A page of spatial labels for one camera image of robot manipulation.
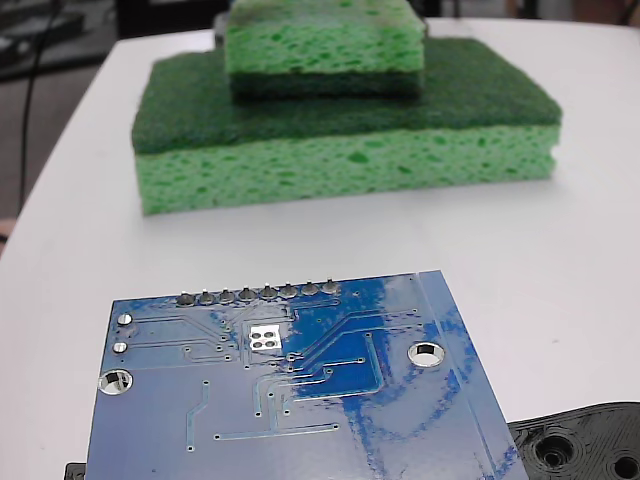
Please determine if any small green sponge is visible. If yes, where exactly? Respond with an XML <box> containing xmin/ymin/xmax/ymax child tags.
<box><xmin>222</xmin><ymin>0</ymin><xmax>428</xmax><ymax>104</ymax></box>

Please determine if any grey metal stand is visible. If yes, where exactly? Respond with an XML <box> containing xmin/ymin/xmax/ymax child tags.
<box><xmin>213</xmin><ymin>12</ymin><xmax>232</xmax><ymax>49</ymax></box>

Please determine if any black plastic mount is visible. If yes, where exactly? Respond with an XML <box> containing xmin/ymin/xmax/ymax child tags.
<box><xmin>63</xmin><ymin>399</ymin><xmax>640</xmax><ymax>480</ymax></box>

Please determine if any dark background equipment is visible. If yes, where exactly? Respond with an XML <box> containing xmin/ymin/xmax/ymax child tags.
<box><xmin>0</xmin><ymin>0</ymin><xmax>119</xmax><ymax>84</ymax></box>

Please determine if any blue printed circuit board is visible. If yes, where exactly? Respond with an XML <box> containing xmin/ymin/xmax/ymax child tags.
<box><xmin>87</xmin><ymin>269</ymin><xmax>532</xmax><ymax>480</ymax></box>

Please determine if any thin black cable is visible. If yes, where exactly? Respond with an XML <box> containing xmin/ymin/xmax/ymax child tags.
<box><xmin>18</xmin><ymin>0</ymin><xmax>62</xmax><ymax>214</ymax></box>

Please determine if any large green sponge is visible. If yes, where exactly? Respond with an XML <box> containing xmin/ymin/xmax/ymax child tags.
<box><xmin>130</xmin><ymin>37</ymin><xmax>564</xmax><ymax>218</ymax></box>

